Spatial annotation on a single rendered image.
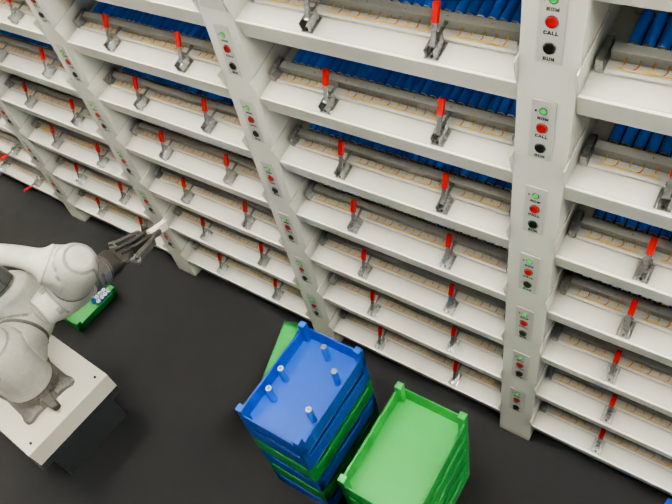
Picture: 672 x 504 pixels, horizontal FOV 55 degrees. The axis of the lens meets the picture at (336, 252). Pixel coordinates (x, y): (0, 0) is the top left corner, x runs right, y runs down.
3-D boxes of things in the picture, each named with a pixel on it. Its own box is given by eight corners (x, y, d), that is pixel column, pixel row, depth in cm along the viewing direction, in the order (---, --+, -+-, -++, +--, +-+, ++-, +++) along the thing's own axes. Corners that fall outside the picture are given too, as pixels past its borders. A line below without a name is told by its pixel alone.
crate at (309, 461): (311, 471, 165) (304, 458, 159) (251, 435, 174) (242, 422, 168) (370, 378, 179) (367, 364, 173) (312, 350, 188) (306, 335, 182)
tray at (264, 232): (290, 254, 196) (278, 241, 188) (155, 195, 225) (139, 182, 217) (322, 199, 201) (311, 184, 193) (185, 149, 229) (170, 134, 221)
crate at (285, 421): (304, 458, 159) (298, 445, 153) (242, 422, 168) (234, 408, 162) (367, 364, 173) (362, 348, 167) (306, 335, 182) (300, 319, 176)
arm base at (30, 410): (36, 433, 191) (26, 425, 187) (-1, 396, 203) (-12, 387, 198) (83, 387, 199) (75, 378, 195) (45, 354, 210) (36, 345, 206)
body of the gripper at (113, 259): (97, 272, 181) (122, 254, 186) (116, 283, 177) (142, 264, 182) (89, 252, 176) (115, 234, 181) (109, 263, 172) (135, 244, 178)
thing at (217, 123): (257, 160, 167) (233, 130, 156) (107, 107, 196) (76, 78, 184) (295, 98, 172) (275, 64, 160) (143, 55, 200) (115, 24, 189)
